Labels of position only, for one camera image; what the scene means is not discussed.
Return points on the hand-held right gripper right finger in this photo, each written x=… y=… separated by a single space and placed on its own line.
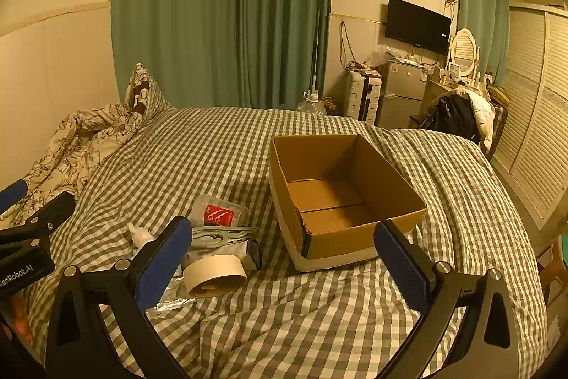
x=401 y=268

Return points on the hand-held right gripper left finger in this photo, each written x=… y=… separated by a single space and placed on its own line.
x=162 y=263

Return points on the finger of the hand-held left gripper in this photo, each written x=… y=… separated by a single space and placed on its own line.
x=12 y=194
x=55 y=208

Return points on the small white bottle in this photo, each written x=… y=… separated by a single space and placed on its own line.
x=140 y=236

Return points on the silver foil wrapper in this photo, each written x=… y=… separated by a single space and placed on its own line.
x=173 y=301

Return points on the beige tape roll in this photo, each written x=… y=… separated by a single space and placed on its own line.
x=213 y=268

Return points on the clear red-label floss packet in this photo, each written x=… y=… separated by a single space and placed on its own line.
x=219 y=214

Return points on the grey fabric pouch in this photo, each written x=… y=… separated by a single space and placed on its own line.
x=249 y=254

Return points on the brown cardboard box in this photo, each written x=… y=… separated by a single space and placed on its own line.
x=328 y=166

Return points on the floral duvet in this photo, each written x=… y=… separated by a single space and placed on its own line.
x=80 y=139

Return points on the checkered blanket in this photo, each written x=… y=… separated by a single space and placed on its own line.
x=266 y=317

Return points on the patterned pillow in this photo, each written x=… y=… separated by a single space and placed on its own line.
x=153 y=95

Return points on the silver fridge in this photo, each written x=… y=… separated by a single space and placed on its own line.
x=401 y=95

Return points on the white suitcase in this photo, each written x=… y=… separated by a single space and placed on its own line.
x=361 y=97

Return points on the cream dressing table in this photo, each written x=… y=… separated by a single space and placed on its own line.
x=437 y=88

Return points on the clear water jug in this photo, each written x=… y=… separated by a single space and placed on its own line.
x=312 y=106

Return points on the crumpled plastic bag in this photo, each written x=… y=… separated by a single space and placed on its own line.
x=373 y=61

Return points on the white louvered wardrobe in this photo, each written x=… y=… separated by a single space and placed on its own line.
x=537 y=103

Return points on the oval white mirror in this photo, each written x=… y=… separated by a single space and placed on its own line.
x=465 y=50

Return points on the wide green curtain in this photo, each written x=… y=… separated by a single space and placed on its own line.
x=199 y=6

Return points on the narrow green curtain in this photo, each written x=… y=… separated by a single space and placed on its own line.
x=481 y=6

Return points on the black wall television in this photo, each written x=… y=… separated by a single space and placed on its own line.
x=417 y=26

